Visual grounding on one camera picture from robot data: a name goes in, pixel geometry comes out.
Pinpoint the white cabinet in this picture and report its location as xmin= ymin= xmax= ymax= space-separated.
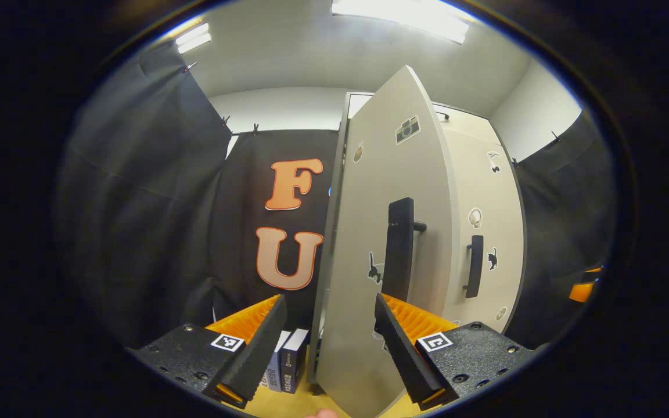
xmin=308 ymin=92 xmax=527 ymax=384

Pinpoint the white cabinet door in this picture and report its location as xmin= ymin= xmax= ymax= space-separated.
xmin=442 ymin=125 xmax=527 ymax=334
xmin=314 ymin=65 xmax=462 ymax=418

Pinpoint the black backdrop cloth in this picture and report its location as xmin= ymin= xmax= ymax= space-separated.
xmin=506 ymin=110 xmax=617 ymax=349
xmin=56 ymin=44 xmax=341 ymax=349

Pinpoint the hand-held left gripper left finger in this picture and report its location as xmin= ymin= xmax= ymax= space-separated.
xmin=128 ymin=294 xmax=289 ymax=410

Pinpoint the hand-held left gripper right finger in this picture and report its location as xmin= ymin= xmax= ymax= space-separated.
xmin=374 ymin=293 xmax=535 ymax=411

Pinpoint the small ceiling light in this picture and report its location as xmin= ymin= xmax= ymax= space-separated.
xmin=175 ymin=23 xmax=212 ymax=54

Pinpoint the dark blue book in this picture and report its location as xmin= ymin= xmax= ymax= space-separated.
xmin=281 ymin=328 xmax=311 ymax=394
xmin=262 ymin=331 xmax=292 ymax=391

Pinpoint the black door handle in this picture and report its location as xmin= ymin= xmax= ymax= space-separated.
xmin=463 ymin=235 xmax=484 ymax=298
xmin=382 ymin=197 xmax=427 ymax=302

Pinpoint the large ceiling light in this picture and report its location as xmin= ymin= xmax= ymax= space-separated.
xmin=332 ymin=0 xmax=469 ymax=44

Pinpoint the white cabinet drawer front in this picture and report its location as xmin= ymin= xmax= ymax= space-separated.
xmin=430 ymin=103 xmax=492 ymax=137

